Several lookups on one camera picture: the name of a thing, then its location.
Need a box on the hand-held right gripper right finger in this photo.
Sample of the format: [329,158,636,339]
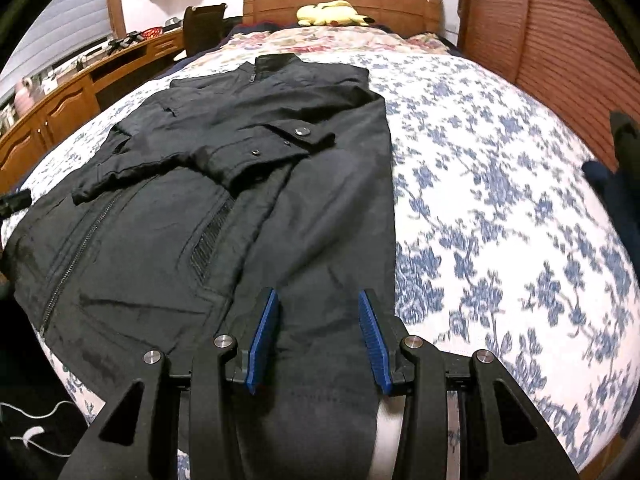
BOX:
[358,288,581,480]

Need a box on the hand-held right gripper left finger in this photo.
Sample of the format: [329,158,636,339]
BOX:
[57,287,281,480]

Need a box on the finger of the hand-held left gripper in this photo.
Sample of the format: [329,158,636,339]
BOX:
[0,189,32,220]

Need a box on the black jacket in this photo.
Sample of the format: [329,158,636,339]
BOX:
[2,53,398,480]

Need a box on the wooden desk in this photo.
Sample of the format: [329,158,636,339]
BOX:
[0,27,186,191]

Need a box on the blue floral blanket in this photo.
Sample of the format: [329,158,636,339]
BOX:
[0,50,640,480]

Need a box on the grey window blind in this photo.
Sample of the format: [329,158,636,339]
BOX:
[0,0,118,96]

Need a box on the black tool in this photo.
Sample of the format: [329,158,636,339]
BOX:
[107,32,143,53]

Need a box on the black chair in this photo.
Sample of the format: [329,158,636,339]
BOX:
[182,4,228,53]

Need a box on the pink floral quilt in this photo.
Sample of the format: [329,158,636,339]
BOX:
[200,25,451,58]

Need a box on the dark cloth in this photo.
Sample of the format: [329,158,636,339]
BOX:
[602,110,640,241]

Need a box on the yellow plush toy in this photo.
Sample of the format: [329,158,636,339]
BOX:
[296,0,376,28]

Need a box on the wooden bed headboard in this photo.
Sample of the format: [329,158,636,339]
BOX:
[243,0,444,36]

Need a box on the wooden louvred wardrobe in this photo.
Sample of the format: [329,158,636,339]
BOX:
[457,0,640,181]

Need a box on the white cable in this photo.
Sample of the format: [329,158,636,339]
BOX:
[0,400,73,448]

